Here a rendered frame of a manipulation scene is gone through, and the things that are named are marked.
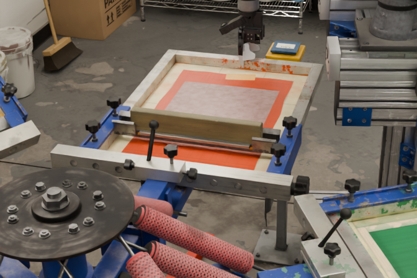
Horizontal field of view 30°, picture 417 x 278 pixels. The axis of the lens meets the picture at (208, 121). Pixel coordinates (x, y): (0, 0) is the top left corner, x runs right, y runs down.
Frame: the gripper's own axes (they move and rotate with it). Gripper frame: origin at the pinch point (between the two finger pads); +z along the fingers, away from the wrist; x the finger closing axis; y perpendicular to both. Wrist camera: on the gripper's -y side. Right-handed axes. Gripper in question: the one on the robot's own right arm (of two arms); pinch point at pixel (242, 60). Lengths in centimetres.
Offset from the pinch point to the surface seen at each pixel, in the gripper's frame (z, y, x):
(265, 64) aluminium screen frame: -0.3, 8.7, -2.0
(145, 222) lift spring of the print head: -24, 13, -131
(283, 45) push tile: 1.2, 11.0, 19.1
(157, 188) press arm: -6, 1, -94
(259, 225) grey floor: 98, -1, 33
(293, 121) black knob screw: -8, 29, -54
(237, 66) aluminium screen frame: 1.5, -1.7, -1.9
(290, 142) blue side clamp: -2, 29, -57
